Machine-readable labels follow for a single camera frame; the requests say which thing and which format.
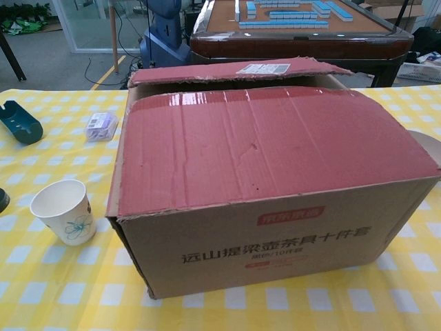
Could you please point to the brown cardboard box red tape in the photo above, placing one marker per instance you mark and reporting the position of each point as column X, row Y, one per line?
column 275, row 138

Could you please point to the blue machine base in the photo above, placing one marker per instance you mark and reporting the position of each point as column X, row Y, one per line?
column 165, row 45

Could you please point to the dark wood mahjong table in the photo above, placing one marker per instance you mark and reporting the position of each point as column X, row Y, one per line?
column 310, row 45

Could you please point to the long blue mahjong tile row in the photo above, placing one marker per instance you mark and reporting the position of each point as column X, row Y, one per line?
column 282, row 24

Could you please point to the white paper cup blue flower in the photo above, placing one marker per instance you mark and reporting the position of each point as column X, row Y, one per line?
column 74, row 224

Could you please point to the stacked blue mahjong tile column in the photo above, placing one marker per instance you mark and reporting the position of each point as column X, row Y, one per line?
column 249, row 8

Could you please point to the wooden pole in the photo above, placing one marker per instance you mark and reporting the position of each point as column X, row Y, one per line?
column 114, row 38

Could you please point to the short blue mahjong tile row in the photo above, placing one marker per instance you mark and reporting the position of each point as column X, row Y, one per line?
column 293, row 15

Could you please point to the white framed glass partition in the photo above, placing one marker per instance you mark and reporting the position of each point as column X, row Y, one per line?
column 89, row 27

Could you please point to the diagonal blue mahjong tile row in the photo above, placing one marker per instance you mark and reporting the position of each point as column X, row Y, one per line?
column 336, row 10

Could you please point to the yellow white checkered tablecloth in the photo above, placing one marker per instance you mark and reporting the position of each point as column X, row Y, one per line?
column 51, row 276

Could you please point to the dark teal plastic holder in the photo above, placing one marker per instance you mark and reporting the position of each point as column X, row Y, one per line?
column 20, row 127

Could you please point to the black round disc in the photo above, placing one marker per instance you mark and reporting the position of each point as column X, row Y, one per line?
column 3, row 200

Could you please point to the white plastic basket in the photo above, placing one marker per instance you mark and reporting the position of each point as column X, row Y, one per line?
column 420, row 72

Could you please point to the black table leg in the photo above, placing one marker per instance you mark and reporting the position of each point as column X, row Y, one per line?
column 13, row 58

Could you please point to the black bag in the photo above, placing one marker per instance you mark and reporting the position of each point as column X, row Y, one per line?
column 427, row 39

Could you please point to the green plants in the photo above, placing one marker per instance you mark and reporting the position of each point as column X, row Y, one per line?
column 24, row 19

